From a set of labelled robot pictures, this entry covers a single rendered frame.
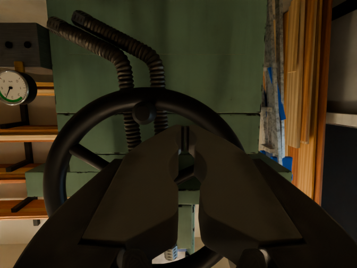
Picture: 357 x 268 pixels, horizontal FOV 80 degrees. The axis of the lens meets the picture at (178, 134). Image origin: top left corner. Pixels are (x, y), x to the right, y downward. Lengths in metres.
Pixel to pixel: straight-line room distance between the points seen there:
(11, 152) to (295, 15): 3.47
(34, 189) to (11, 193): 3.20
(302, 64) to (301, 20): 0.29
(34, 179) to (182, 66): 0.41
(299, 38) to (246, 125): 1.41
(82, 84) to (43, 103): 2.80
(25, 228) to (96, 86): 3.54
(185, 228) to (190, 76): 0.30
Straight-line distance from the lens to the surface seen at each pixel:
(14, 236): 4.08
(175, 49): 0.47
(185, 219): 0.42
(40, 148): 3.40
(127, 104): 0.28
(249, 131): 0.49
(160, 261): 0.49
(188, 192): 0.40
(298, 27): 1.87
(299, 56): 1.82
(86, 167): 0.52
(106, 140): 0.49
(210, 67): 0.47
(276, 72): 1.35
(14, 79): 0.50
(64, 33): 0.41
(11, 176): 3.10
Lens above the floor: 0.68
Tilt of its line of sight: 9 degrees up
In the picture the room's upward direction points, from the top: 180 degrees clockwise
